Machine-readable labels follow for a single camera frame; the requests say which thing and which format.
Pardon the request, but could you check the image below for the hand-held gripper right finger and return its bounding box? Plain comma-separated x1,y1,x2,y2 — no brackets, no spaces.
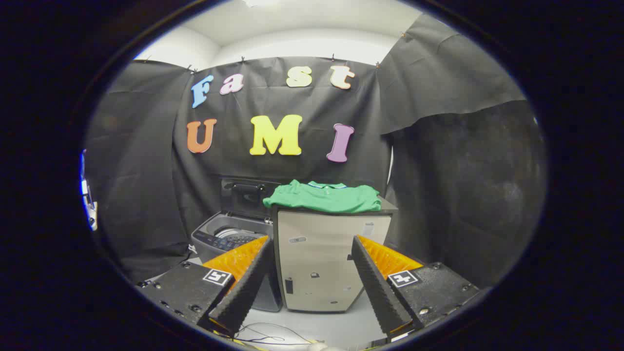
351,234,481,337

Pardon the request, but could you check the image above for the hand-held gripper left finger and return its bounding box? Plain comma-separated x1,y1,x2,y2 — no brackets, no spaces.
137,235,274,337

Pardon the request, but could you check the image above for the grey washing machine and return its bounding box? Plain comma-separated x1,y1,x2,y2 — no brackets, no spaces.
191,211,284,313

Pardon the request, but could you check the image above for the dark washing machine lid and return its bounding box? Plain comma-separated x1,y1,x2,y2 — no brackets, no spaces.
219,176,283,218

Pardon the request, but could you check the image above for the green polo shirt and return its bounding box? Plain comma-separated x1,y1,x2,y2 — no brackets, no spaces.
263,179,382,215

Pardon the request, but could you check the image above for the beige cabinet with dark top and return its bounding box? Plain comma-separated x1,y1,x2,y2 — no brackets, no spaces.
271,195,398,313

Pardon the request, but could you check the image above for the black backdrop cloth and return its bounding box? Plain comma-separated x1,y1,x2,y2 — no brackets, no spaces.
85,12,546,289

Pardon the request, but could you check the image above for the white blue device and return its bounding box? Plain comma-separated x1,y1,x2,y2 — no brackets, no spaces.
80,149,98,233

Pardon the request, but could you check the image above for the thin black cable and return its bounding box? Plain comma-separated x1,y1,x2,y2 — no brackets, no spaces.
238,322,313,346

